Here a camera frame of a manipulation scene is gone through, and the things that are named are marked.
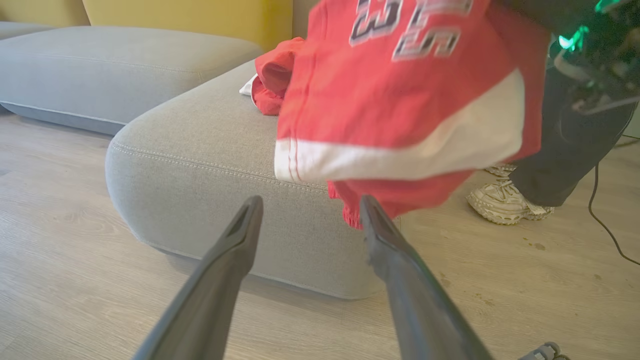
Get white sneaker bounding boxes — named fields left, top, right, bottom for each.
left=483, top=163, right=518, bottom=178
left=466, top=178, right=555, bottom=226

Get red shirt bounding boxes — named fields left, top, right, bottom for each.
left=239, top=0, right=552, bottom=230

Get grey sofa seat section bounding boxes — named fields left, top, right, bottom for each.
left=0, top=22, right=264, bottom=136

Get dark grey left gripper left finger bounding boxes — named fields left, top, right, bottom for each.
left=132, top=195, right=265, bottom=360

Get person leg in dark trousers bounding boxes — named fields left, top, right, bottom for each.
left=510, top=65, right=637, bottom=207

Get large yellow sofa cushion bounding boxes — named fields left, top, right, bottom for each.
left=82, top=0, right=294, bottom=52

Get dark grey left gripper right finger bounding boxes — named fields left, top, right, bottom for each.
left=359, top=195, right=494, bottom=360

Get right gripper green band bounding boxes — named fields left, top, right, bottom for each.
left=492, top=0, right=640, bottom=116

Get black cable on floor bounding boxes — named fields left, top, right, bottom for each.
left=588, top=134, right=640, bottom=267

